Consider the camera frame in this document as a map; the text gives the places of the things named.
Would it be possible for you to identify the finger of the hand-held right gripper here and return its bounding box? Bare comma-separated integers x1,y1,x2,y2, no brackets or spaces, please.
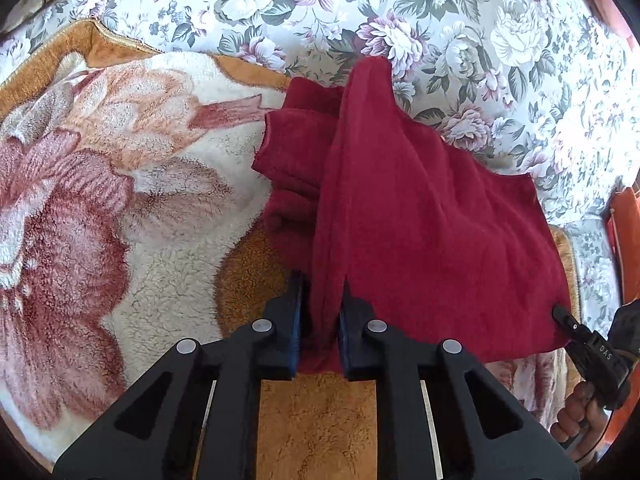
551,305,588,353

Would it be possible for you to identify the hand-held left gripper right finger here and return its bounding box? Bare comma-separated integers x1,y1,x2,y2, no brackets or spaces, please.
337,282,581,480

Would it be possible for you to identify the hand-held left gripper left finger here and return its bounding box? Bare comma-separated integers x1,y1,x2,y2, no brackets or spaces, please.
52,271,307,480

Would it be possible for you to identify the dark red sweater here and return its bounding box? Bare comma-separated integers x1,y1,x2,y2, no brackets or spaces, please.
251,56,573,376

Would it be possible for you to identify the person's right hand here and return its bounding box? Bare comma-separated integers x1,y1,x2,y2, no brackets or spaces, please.
550,380,608,448

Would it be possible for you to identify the orange cloth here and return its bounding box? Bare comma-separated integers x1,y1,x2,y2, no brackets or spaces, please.
606,187,640,306

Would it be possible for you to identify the flower print fleece blanket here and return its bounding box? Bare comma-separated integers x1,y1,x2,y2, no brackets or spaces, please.
0,19,576,480

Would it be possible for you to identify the floral bed sheet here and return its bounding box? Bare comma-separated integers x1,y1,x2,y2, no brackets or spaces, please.
0,0,640,331

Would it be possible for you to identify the black cable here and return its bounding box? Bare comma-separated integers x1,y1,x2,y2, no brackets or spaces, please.
562,400,613,465

